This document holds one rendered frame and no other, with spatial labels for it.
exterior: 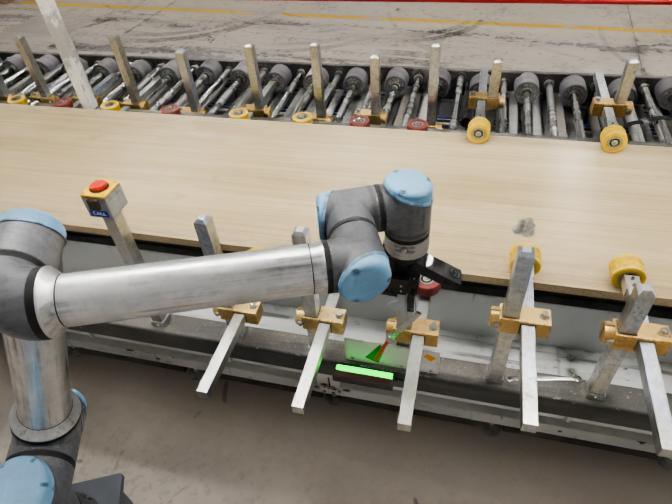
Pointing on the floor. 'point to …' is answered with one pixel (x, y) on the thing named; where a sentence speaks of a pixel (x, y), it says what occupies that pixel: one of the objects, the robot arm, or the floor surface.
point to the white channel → (67, 53)
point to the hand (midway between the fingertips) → (412, 311)
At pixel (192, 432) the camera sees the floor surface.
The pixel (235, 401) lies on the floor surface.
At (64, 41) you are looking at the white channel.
